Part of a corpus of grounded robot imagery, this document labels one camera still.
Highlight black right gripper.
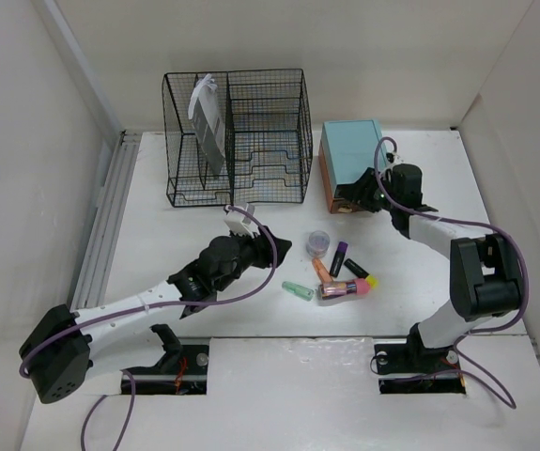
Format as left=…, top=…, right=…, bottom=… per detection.
left=338, top=166, right=399, bottom=212

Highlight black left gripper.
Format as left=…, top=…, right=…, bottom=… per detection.
left=213, top=224, right=288, bottom=292

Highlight clear plastic drawer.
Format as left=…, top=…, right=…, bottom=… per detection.
left=336, top=199, right=359, bottom=214

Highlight grey paper swatch booklet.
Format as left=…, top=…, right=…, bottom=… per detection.
left=188, top=73, right=225, bottom=176

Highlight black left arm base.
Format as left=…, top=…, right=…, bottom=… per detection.
left=128, top=325, right=210, bottom=396

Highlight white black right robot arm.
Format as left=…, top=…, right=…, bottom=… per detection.
left=337, top=163, right=525, bottom=375

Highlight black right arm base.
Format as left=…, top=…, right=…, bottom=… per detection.
left=371, top=325, right=466, bottom=395

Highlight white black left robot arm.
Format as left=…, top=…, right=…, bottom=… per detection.
left=19, top=229, right=292, bottom=404

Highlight green highlighter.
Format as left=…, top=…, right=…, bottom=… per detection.
left=282, top=281, right=315, bottom=302

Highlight teal orange drawer box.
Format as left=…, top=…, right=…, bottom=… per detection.
left=318, top=119, right=388, bottom=214

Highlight orange highlighter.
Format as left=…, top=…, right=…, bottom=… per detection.
left=312, top=257, right=332, bottom=284

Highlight purple cap black highlighter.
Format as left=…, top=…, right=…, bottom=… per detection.
left=330, top=241, right=348, bottom=278

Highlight yellow cap black highlighter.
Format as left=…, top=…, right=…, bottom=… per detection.
left=344, top=258, right=378, bottom=288

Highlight pink colourful tube case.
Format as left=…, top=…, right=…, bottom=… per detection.
left=317, top=278, right=372, bottom=301

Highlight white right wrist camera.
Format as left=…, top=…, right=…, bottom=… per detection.
left=386, top=150, right=403, bottom=166

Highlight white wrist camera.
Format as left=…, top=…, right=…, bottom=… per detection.
left=386, top=150, right=403, bottom=166
left=224, top=203, right=255, bottom=238

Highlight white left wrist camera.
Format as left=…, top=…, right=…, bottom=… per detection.
left=224, top=203, right=255, bottom=238

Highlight black wire mesh organizer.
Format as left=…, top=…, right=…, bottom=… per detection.
left=162, top=69, right=313, bottom=208

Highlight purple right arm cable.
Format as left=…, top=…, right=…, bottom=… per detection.
left=373, top=135, right=530, bottom=411

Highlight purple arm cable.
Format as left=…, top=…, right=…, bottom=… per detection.
left=18, top=204, right=280, bottom=451
left=373, top=135, right=530, bottom=411

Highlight aluminium rail left side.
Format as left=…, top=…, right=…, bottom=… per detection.
left=66, top=131, right=142, bottom=310

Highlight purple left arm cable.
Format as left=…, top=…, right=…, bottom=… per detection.
left=18, top=204, right=280, bottom=451

